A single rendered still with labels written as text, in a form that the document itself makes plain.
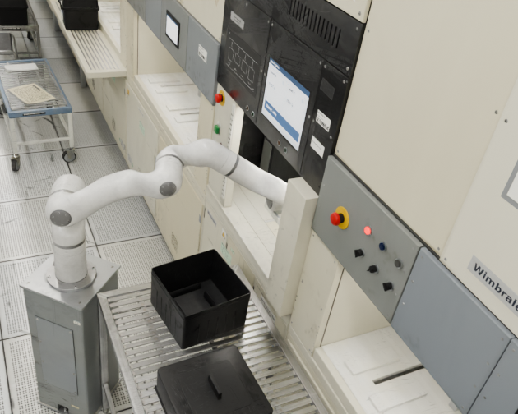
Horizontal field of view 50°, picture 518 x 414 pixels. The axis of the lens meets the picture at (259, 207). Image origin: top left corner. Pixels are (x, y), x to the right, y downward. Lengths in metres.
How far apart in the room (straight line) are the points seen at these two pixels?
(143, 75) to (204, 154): 1.93
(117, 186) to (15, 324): 1.43
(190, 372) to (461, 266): 0.96
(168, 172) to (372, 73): 0.79
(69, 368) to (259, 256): 0.93
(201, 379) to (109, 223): 2.12
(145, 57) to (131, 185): 1.89
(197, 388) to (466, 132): 1.13
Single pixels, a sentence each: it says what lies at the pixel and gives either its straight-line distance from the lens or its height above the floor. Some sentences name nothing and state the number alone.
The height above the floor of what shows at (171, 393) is 0.86.
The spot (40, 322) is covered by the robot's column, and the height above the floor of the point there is 0.58.
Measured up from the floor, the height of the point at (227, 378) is 0.86.
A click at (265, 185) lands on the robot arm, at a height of 1.28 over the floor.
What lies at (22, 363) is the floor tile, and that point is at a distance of 3.09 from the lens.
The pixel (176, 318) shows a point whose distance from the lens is 2.04.
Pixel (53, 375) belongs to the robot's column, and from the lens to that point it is 2.68.
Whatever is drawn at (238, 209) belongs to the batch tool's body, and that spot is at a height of 0.87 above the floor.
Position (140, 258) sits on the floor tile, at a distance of 3.58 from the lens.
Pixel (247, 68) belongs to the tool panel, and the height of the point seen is 1.57.
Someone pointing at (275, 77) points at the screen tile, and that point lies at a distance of 1.97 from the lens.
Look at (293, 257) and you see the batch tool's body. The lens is 1.90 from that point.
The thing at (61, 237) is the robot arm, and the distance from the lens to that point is 2.18.
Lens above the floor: 2.37
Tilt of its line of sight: 35 degrees down
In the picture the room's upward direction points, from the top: 10 degrees clockwise
